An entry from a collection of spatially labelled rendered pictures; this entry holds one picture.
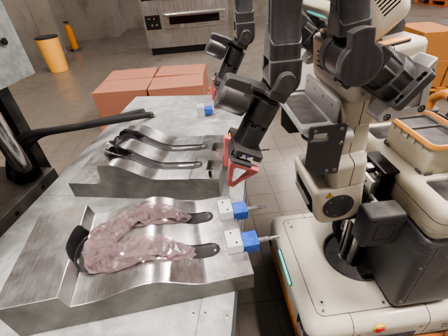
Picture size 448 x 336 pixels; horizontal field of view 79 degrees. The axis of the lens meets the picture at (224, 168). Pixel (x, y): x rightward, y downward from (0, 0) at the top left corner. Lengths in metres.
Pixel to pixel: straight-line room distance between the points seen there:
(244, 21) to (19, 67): 0.96
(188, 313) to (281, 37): 0.57
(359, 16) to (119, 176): 0.73
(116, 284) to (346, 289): 0.96
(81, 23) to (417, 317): 9.24
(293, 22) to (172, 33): 5.76
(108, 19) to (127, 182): 8.42
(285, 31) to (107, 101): 2.77
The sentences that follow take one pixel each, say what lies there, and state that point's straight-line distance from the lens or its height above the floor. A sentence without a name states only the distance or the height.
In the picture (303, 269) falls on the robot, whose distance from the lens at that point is 1.35.
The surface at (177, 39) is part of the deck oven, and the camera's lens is 6.25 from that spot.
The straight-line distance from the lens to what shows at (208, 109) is 1.36.
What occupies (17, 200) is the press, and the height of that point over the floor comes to 0.78.
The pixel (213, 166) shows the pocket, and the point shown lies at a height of 0.87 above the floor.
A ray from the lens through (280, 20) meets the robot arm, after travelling 0.51.
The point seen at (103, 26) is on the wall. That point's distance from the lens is 9.27.
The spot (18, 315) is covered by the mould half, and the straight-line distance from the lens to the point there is 0.72.
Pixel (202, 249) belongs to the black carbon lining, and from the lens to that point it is 0.68.
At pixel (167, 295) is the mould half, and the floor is 0.84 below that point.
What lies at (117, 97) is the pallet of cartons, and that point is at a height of 0.38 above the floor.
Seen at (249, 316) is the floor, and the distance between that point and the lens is 1.53.
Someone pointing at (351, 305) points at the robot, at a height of 0.28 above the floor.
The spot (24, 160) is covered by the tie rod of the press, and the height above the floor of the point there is 0.87.
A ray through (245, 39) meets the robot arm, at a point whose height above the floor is 1.21.
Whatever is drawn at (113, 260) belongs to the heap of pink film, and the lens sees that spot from 0.67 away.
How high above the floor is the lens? 1.39
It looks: 36 degrees down
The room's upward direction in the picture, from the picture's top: 5 degrees counter-clockwise
